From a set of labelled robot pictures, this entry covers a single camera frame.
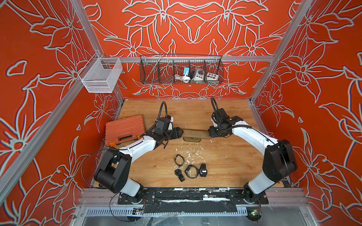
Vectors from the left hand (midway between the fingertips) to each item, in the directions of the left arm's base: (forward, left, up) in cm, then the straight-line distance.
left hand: (180, 131), depth 88 cm
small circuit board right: (-39, -40, -12) cm, 58 cm away
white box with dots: (+33, -20, +19) cm, 43 cm away
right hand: (0, -19, -1) cm, 19 cm away
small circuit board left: (-42, +19, -12) cm, 47 cm away
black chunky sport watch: (-22, -6, -7) cm, 24 cm away
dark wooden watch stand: (-1, -10, -3) cm, 10 cm away
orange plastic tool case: (+3, +39, -5) cm, 40 cm away
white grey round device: (+31, -11, +22) cm, 39 cm away
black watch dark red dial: (-23, 0, -9) cm, 25 cm away
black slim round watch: (-18, 0, -11) cm, 21 cm away
